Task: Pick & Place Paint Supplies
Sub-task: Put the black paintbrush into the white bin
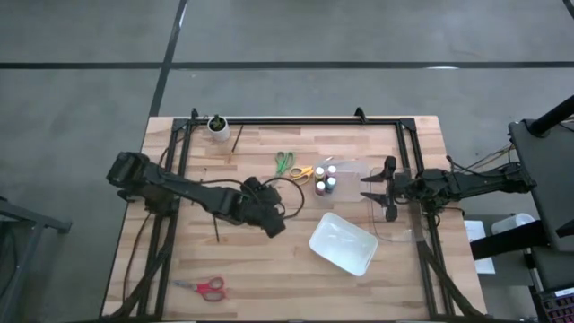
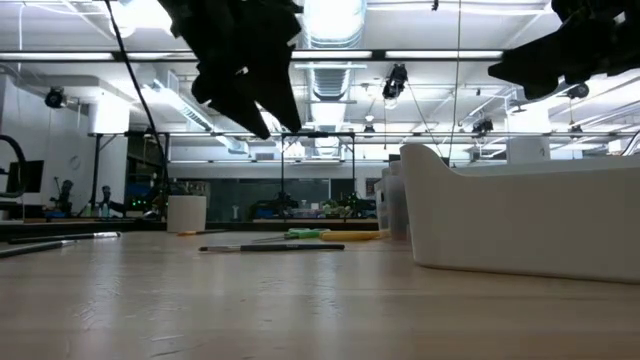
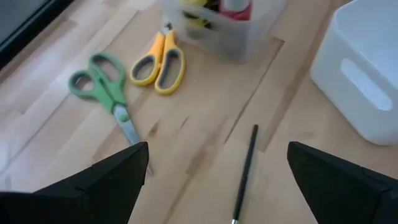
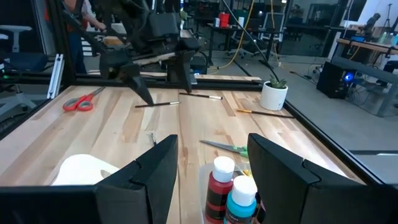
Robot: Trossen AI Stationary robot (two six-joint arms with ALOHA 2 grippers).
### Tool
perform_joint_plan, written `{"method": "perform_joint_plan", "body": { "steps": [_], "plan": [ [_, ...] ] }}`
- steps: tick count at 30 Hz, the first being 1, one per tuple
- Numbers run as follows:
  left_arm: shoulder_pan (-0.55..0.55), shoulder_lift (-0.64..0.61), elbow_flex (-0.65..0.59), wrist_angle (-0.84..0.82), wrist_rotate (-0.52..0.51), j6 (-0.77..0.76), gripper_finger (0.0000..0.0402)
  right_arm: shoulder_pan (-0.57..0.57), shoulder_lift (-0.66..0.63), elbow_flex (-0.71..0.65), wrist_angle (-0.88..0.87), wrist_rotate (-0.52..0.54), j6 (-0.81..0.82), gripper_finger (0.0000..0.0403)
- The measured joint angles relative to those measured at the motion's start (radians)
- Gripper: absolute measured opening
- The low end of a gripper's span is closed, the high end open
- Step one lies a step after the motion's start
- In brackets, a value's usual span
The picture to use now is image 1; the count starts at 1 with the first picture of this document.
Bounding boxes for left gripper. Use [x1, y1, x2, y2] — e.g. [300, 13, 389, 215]
[241, 176, 287, 239]

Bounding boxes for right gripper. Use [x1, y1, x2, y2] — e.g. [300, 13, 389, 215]
[360, 155, 413, 223]

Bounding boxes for small clear plastic bin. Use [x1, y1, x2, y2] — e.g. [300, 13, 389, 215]
[312, 159, 372, 204]

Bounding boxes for white plastic bin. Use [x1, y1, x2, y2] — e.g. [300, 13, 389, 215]
[308, 211, 379, 277]

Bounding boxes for brown paintbrush tan bristles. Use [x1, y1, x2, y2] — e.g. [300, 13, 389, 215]
[228, 124, 246, 163]

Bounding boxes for green scissors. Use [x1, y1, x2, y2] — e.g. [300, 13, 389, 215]
[271, 151, 296, 183]

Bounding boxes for large clear plastic bin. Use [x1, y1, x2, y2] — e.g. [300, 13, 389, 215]
[368, 167, 425, 244]

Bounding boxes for yellow scissors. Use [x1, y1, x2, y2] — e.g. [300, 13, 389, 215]
[289, 165, 315, 187]

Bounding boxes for white plant pot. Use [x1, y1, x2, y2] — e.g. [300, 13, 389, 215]
[207, 114, 231, 143]

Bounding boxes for red scissors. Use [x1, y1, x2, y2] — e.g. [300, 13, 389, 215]
[172, 275, 228, 302]

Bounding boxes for white paper sheet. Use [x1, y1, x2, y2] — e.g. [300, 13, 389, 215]
[464, 219, 497, 275]

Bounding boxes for white plastic container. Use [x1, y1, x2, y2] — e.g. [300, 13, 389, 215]
[491, 213, 537, 236]

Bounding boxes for black equipment cart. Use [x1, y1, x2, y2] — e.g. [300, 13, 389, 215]
[465, 93, 574, 292]

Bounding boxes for black keyboard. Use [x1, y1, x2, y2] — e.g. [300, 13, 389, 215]
[540, 286, 574, 323]

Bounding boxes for dark grey furniture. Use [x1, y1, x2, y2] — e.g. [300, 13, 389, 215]
[0, 192, 74, 323]

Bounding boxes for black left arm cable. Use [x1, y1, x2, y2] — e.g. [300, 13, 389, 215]
[159, 143, 306, 221]

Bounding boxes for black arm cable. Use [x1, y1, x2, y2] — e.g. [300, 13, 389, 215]
[445, 154, 517, 180]
[159, 143, 306, 221]

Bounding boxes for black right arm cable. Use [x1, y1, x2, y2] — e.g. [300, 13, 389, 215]
[445, 154, 517, 180]

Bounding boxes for coloured wire bundle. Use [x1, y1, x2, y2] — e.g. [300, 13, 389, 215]
[465, 143, 515, 170]

